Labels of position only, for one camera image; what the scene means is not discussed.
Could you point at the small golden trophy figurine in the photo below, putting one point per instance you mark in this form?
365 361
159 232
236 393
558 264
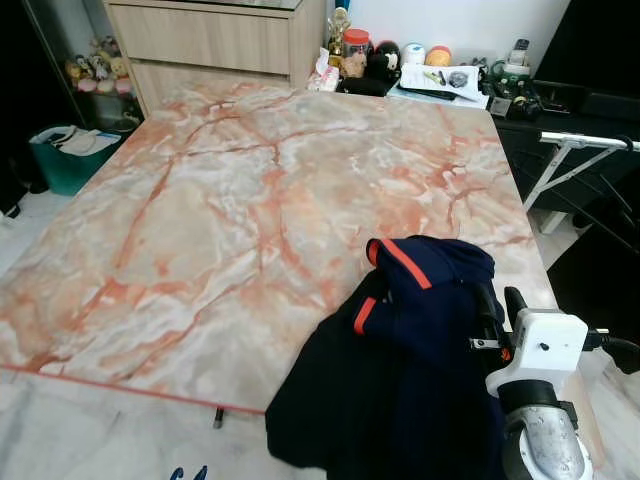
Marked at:
340 30

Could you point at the teal waste bin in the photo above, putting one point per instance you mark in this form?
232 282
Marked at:
70 175

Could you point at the navy garment with red stripes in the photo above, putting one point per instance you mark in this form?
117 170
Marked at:
400 380

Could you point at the white pink plastic bag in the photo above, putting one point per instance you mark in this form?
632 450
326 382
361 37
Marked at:
323 75

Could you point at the orange ball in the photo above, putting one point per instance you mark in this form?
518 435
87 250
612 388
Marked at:
439 56

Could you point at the light wooden drawer cabinet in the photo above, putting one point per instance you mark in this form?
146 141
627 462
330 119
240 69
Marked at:
220 40

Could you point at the black television console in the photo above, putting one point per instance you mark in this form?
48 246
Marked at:
560 170

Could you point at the snack jar with red lid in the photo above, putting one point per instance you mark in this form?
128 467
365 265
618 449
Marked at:
357 55

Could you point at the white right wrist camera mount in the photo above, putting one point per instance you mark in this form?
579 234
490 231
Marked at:
545 350

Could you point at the white paper stack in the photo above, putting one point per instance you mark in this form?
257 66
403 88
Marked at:
440 82

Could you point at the marble pattern folding table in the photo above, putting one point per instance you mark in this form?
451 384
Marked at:
250 230

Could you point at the thin dark hanger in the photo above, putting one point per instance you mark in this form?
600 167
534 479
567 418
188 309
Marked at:
610 200

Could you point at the silver metal clothes rack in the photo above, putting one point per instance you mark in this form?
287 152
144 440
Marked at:
590 139

